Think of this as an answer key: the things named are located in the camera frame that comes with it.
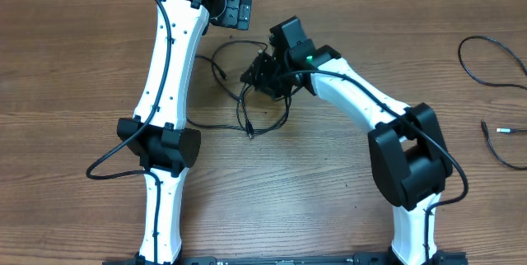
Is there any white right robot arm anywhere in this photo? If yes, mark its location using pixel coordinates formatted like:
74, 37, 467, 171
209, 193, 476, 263
240, 16, 453, 264

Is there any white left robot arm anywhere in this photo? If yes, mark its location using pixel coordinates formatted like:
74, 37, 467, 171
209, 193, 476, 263
117, 0, 252, 264

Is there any black USB cable silver plug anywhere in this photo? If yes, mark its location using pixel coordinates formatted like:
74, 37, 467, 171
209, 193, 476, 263
457, 35, 527, 172

